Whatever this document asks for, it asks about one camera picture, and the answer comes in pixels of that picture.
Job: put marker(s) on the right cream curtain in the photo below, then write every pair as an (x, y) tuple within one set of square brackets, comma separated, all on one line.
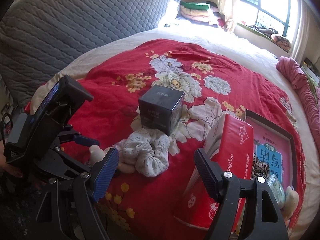
[(302, 31)]

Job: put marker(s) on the beige plush toy purple bow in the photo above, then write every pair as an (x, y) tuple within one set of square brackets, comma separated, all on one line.
[(291, 203)]

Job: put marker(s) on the grey quilted headboard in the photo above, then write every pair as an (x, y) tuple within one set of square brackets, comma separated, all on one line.
[(41, 37)]

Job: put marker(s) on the red floral bedsheet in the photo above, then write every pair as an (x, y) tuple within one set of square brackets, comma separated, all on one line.
[(212, 83)]

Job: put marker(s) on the pink quilted duvet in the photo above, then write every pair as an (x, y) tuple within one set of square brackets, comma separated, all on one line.
[(307, 93)]

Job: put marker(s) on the bedding on window sill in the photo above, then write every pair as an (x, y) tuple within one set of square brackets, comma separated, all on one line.
[(269, 33)]

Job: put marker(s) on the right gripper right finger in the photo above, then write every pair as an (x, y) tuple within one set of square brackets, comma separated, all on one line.
[(223, 187)]

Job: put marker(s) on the black cube box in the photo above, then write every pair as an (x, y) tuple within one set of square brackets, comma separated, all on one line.
[(161, 108)]

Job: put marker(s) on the stack of folded blankets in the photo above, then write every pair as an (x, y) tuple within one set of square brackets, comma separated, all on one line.
[(202, 13)]

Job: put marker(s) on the green blanket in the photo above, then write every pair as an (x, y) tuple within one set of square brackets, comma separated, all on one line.
[(312, 82)]

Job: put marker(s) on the leopard print fabric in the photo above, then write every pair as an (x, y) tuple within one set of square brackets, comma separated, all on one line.
[(259, 169)]

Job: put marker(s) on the white floral scrunchie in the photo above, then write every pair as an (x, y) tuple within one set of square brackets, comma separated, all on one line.
[(146, 151)]

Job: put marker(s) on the window with dark frame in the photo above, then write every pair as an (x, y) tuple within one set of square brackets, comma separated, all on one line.
[(280, 15)]

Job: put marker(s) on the flat cardboard tray box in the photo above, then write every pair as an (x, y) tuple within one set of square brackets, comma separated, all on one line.
[(257, 118)]

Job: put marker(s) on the green tissue pack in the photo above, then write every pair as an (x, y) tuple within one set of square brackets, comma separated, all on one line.
[(277, 190)]

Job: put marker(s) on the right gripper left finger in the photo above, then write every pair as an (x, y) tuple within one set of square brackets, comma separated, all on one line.
[(88, 189)]

